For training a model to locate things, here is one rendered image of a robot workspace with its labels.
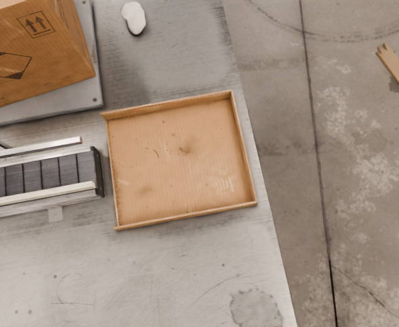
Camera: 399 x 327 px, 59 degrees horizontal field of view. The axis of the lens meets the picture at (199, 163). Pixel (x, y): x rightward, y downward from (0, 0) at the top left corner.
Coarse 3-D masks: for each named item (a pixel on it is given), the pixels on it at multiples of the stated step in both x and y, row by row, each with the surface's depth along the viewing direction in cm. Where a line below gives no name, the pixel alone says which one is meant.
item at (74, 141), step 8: (40, 144) 68; (48, 144) 68; (56, 144) 68; (64, 144) 68; (72, 144) 68; (0, 152) 68; (8, 152) 68; (16, 152) 68; (24, 152) 68; (32, 152) 69
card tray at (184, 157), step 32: (192, 96) 79; (224, 96) 81; (128, 128) 82; (160, 128) 81; (192, 128) 81; (224, 128) 81; (128, 160) 80; (160, 160) 80; (192, 160) 79; (224, 160) 79; (128, 192) 78; (160, 192) 78; (192, 192) 77; (224, 192) 77; (128, 224) 72
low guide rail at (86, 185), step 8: (72, 184) 70; (80, 184) 70; (88, 184) 70; (32, 192) 70; (40, 192) 70; (48, 192) 70; (56, 192) 70; (64, 192) 71; (72, 192) 72; (0, 200) 70; (8, 200) 70; (16, 200) 70; (24, 200) 72
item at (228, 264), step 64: (128, 0) 91; (192, 0) 91; (128, 64) 86; (192, 64) 86; (0, 128) 83; (64, 128) 83; (256, 192) 77; (0, 256) 76; (64, 256) 75; (128, 256) 75; (192, 256) 74; (256, 256) 74; (0, 320) 72; (64, 320) 72; (128, 320) 72; (192, 320) 71; (256, 320) 71
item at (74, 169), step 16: (48, 160) 76; (64, 160) 75; (80, 160) 75; (0, 176) 75; (16, 176) 75; (32, 176) 75; (48, 176) 75; (64, 176) 75; (80, 176) 74; (96, 176) 74; (0, 192) 74; (16, 192) 74
